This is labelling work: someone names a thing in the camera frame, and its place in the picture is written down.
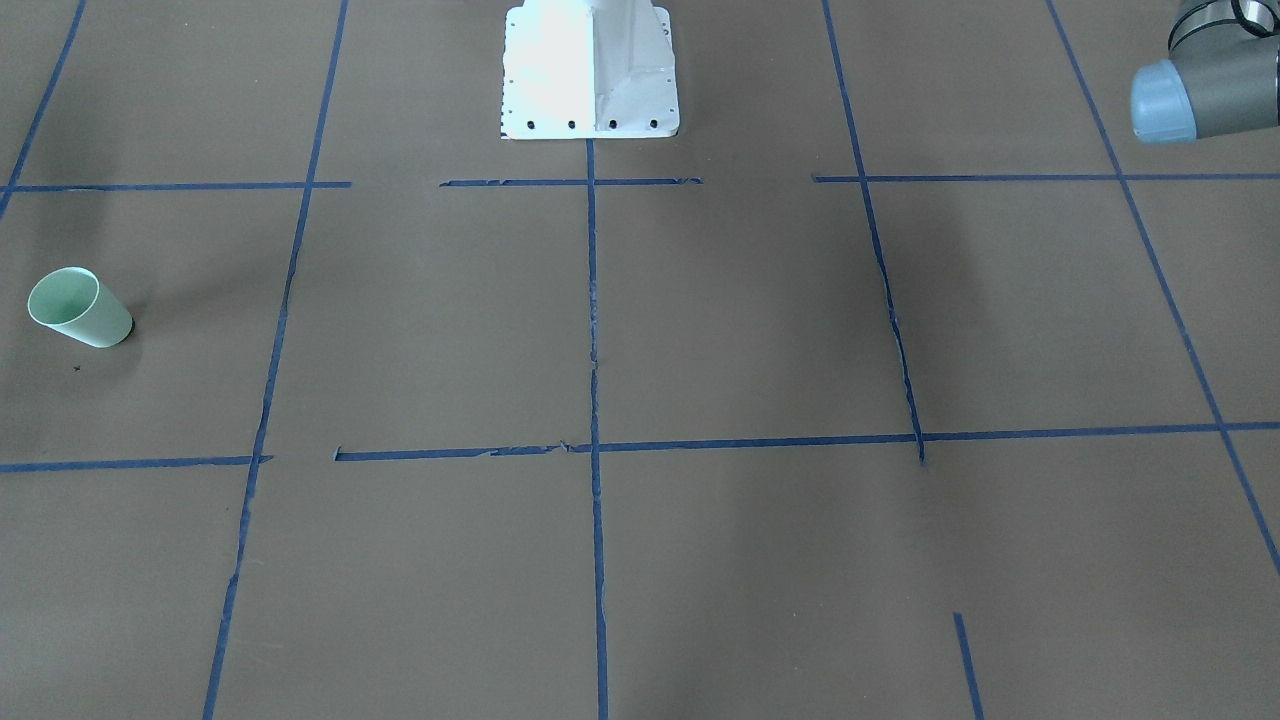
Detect green paper cup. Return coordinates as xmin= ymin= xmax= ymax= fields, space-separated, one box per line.
xmin=27 ymin=266 xmax=134 ymax=348

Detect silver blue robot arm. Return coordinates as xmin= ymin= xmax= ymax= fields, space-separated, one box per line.
xmin=1130 ymin=1 xmax=1279 ymax=143

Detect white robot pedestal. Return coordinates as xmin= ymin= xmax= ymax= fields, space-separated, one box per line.
xmin=500 ymin=1 xmax=681 ymax=141

